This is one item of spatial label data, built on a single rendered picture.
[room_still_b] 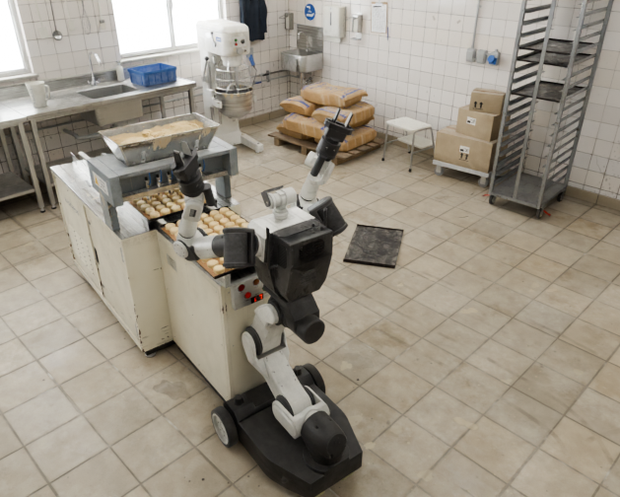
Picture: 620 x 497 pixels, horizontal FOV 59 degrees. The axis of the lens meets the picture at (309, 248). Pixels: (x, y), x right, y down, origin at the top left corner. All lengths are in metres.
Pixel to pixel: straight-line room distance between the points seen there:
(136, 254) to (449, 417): 1.86
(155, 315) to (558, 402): 2.29
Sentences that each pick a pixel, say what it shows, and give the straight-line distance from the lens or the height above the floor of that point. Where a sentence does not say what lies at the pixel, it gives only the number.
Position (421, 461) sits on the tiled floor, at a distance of 2.90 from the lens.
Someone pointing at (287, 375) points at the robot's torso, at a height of 0.40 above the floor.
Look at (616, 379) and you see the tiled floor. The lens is 3.68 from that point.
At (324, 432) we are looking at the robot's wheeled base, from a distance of 2.49.
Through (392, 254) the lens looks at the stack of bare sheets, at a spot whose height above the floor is 0.02.
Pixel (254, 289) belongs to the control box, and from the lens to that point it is 2.58.
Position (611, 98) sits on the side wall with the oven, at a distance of 5.59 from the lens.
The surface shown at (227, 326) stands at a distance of 2.64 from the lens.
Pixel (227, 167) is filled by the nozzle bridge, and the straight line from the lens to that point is 3.17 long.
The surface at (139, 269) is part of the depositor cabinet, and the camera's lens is 3.12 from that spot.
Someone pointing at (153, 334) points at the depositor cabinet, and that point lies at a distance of 3.37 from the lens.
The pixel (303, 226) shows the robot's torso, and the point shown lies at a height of 1.24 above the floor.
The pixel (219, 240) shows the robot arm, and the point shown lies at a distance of 2.10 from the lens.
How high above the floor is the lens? 2.21
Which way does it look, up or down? 30 degrees down
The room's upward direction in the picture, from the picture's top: straight up
